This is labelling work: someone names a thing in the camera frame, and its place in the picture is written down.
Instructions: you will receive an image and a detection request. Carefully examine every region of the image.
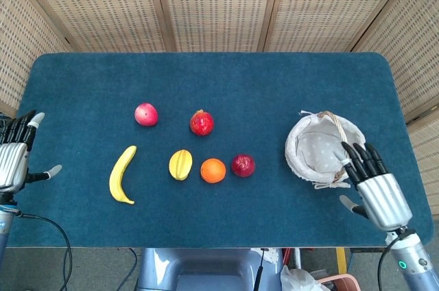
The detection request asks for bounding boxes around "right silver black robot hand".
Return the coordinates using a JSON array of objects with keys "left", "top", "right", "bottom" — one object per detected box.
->
[{"left": 339, "top": 141, "right": 413, "bottom": 232}]

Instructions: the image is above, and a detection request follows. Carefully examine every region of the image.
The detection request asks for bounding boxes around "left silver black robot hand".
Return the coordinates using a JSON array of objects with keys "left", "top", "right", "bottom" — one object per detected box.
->
[{"left": 0, "top": 109, "right": 63, "bottom": 194}]

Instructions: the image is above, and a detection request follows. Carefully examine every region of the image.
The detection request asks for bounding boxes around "orange fruit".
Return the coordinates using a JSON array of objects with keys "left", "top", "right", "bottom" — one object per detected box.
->
[{"left": 200, "top": 158, "right": 227, "bottom": 184}]

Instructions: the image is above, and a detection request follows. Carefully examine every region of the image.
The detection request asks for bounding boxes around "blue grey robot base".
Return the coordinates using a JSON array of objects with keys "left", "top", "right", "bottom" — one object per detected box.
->
[{"left": 136, "top": 248, "right": 286, "bottom": 291}]

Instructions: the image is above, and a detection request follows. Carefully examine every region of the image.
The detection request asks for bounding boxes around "wicker basket with cloth liner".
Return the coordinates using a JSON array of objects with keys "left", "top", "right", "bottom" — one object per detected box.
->
[{"left": 284, "top": 110, "right": 366, "bottom": 190}]

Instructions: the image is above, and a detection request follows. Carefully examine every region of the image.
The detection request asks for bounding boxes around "woven folding screen panel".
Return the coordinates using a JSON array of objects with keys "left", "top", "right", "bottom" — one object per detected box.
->
[
  {"left": 257, "top": 0, "right": 426, "bottom": 54},
  {"left": 407, "top": 108, "right": 439, "bottom": 168},
  {"left": 0, "top": 0, "right": 71, "bottom": 119},
  {"left": 348, "top": 0, "right": 439, "bottom": 124},
  {"left": 151, "top": 0, "right": 285, "bottom": 54},
  {"left": 8, "top": 0, "right": 176, "bottom": 54}
]

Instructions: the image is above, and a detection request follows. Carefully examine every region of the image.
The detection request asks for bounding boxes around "yellow bar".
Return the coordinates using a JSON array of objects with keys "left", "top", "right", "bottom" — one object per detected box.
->
[{"left": 335, "top": 248, "right": 348, "bottom": 275}]

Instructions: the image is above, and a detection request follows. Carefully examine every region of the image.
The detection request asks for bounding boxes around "pink plastic bin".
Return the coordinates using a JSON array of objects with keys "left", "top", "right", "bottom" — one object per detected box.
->
[{"left": 317, "top": 272, "right": 359, "bottom": 291}]

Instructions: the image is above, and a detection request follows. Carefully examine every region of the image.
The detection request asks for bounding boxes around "yellow banana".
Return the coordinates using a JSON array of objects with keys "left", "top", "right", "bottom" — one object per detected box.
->
[{"left": 108, "top": 145, "right": 138, "bottom": 205}]

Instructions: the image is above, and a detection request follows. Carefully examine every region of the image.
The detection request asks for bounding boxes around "white plastic bag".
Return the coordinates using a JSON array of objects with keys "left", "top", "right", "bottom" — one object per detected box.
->
[{"left": 280, "top": 264, "right": 324, "bottom": 291}]

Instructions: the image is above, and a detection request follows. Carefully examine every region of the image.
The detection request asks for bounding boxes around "dark red apple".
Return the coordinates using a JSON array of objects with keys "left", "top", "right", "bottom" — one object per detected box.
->
[{"left": 231, "top": 154, "right": 257, "bottom": 178}]

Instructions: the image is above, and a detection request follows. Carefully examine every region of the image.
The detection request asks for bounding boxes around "pink red apple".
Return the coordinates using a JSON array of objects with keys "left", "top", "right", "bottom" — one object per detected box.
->
[{"left": 134, "top": 102, "right": 159, "bottom": 127}]

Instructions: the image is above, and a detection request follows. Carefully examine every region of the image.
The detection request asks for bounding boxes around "thin black rod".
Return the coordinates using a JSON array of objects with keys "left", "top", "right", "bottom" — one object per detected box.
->
[{"left": 254, "top": 248, "right": 267, "bottom": 291}]

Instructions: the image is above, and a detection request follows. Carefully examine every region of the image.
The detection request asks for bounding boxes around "yellow starfruit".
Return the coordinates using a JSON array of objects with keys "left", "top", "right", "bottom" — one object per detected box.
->
[{"left": 168, "top": 148, "right": 193, "bottom": 181}]

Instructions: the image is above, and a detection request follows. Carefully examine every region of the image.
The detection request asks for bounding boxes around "red strawberry fruit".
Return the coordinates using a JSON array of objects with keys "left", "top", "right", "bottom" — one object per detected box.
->
[{"left": 189, "top": 109, "right": 215, "bottom": 137}]

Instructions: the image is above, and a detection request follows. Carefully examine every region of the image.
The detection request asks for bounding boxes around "blue table mat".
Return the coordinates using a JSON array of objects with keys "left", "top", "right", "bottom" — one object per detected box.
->
[{"left": 5, "top": 52, "right": 435, "bottom": 249}]

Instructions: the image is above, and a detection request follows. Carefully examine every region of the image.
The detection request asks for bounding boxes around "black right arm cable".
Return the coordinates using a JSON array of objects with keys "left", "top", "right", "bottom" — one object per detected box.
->
[{"left": 377, "top": 235, "right": 403, "bottom": 291}]

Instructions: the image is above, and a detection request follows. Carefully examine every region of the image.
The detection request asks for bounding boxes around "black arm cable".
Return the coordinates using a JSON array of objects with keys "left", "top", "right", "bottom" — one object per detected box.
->
[
  {"left": 377, "top": 235, "right": 403, "bottom": 291},
  {"left": 13, "top": 211, "right": 73, "bottom": 291}
]

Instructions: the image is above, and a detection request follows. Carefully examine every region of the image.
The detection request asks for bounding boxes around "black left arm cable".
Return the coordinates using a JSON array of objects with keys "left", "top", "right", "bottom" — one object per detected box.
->
[{"left": 13, "top": 211, "right": 73, "bottom": 291}]

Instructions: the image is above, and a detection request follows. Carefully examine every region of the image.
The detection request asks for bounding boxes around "blue floor cable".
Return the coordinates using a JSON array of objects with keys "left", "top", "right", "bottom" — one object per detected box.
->
[{"left": 116, "top": 248, "right": 139, "bottom": 291}]

